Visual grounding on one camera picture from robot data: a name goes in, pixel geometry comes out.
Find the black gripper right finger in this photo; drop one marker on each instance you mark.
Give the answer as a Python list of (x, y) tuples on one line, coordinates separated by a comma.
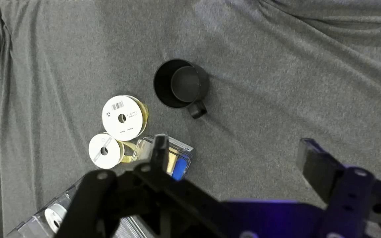
[(352, 194)]

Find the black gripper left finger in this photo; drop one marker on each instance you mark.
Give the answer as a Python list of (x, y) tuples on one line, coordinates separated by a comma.
[(172, 210)]

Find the small white ribbon spool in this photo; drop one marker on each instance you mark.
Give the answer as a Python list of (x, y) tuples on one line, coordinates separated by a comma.
[(107, 153)]

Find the large white ribbon spool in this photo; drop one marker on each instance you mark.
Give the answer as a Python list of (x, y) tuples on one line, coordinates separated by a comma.
[(124, 117)]

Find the grey tablecloth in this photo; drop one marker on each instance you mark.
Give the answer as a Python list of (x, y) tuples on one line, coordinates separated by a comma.
[(279, 71)]

